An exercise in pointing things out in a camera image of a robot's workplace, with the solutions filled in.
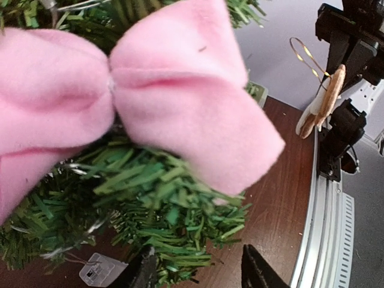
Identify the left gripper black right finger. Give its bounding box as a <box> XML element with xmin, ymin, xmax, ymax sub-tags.
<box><xmin>241</xmin><ymin>244</ymin><xmax>290</xmax><ymax>288</ymax></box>

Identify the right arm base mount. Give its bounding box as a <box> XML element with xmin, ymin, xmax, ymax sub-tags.
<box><xmin>317</xmin><ymin>99</ymin><xmax>367</xmax><ymax>182</ymax></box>

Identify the fairy light string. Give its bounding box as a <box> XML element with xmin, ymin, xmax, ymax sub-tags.
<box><xmin>38</xmin><ymin>0</ymin><xmax>112</xmax><ymax>262</ymax></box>

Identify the white round ornament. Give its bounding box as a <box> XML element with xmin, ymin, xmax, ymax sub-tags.
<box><xmin>289</xmin><ymin>37</ymin><xmax>347</xmax><ymax>140</ymax></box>

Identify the front aluminium rail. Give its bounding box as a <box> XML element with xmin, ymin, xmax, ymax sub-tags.
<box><xmin>289</xmin><ymin>131</ymin><xmax>384</xmax><ymax>288</ymax></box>

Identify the pink felt bow ornament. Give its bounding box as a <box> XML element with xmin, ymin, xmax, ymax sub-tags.
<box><xmin>1</xmin><ymin>1</ymin><xmax>284</xmax><ymax>220</ymax></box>

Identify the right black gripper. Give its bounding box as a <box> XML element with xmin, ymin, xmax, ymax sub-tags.
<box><xmin>315</xmin><ymin>1</ymin><xmax>383</xmax><ymax>86</ymax></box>

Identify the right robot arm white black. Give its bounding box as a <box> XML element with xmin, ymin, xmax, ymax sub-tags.
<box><xmin>315</xmin><ymin>1</ymin><xmax>383</xmax><ymax>143</ymax></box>

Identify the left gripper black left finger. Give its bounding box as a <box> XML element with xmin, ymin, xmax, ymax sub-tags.
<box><xmin>112</xmin><ymin>246</ymin><xmax>157</xmax><ymax>288</ymax></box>

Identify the small green christmas tree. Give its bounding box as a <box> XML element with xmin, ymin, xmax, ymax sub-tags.
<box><xmin>1</xmin><ymin>1</ymin><xmax>265</xmax><ymax>287</ymax></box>

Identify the clear battery box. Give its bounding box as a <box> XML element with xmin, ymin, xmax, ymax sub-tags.
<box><xmin>79</xmin><ymin>253</ymin><xmax>128</xmax><ymax>287</ymax></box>

